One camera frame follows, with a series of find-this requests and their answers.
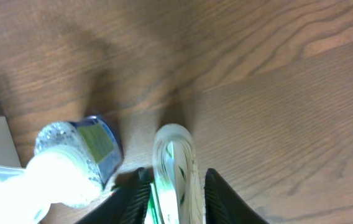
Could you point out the green soap bar box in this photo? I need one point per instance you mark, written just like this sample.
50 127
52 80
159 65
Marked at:
153 215

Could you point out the white lotion tube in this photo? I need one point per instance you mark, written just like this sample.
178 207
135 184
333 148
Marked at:
177 183

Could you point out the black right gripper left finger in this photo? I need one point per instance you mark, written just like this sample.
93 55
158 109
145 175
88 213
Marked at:
127 204

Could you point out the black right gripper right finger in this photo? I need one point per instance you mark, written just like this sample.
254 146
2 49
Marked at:
223 204

